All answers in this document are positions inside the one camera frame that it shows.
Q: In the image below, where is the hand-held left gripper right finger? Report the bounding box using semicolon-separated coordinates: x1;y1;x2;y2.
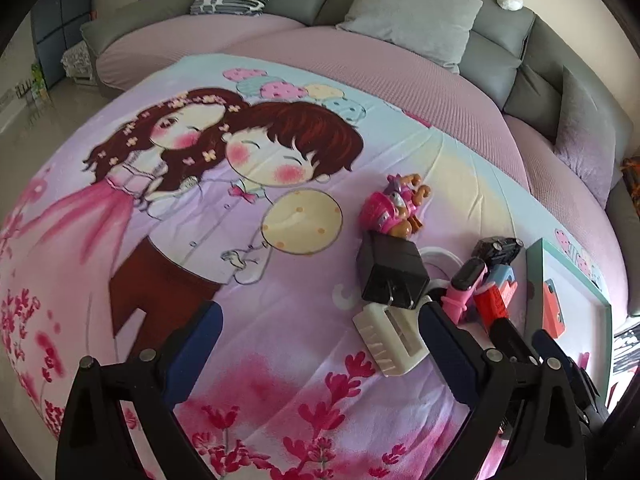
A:
419;301;587;480

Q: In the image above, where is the teal rimmed white tray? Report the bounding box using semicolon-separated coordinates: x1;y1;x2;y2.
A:
525;239;613;411

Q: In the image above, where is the pink smart watch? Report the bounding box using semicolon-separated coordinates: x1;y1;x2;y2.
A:
440;257;488;323

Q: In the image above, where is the small grey pillow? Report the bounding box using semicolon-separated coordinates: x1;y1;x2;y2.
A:
554;66;618;196

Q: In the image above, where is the pink sofa cover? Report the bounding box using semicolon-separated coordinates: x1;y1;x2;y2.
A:
95;14;628;311

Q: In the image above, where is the printed blanket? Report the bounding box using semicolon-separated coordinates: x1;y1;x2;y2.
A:
0;52;616;480

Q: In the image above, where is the large grey pillow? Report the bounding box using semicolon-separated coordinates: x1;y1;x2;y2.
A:
336;0;483;75

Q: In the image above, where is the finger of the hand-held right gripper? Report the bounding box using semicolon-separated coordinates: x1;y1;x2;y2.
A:
532;330;568;363
492;316;533;363

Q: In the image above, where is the black toy car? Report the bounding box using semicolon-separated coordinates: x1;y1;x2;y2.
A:
472;236;523;266

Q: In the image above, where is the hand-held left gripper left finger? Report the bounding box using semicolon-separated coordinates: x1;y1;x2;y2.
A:
55;301;224;480

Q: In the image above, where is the black power adapter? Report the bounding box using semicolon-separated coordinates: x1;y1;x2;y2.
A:
356;234;431;311

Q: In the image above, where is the pink helmet toy puppy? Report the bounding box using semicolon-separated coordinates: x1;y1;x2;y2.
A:
361;192;421;237

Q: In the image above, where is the blue orange plastic toy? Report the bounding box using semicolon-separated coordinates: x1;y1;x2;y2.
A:
474;264;517;322

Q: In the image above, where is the white grey smart watch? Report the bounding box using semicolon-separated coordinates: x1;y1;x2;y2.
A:
352;304;432;377

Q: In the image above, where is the grey sofa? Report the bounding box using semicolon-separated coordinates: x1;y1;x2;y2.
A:
80;0;640;321

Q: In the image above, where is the blue cabinet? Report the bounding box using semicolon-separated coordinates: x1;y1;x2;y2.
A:
31;0;96;86

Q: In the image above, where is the white basket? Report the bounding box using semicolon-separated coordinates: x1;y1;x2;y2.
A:
61;45;97;83

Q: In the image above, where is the black white patterned mat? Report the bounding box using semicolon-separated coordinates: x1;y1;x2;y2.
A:
612;325;640;376

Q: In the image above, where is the small brown toy puppy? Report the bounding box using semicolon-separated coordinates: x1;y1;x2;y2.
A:
384;172;432;202

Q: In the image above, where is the orange grey toy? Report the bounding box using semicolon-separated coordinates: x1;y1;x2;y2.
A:
541;279;567;335

